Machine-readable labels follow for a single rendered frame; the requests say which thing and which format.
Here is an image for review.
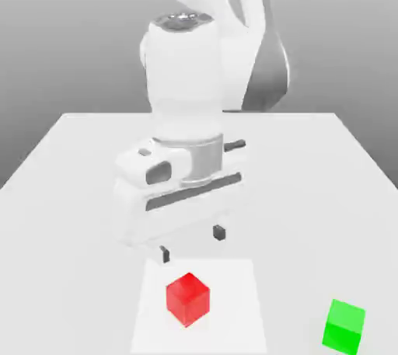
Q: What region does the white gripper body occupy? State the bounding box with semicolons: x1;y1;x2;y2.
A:
112;165;250;248

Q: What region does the small red cube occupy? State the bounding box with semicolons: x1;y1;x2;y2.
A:
166;272;211;329

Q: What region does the small green cube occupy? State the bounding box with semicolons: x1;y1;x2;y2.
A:
321;298;367;355

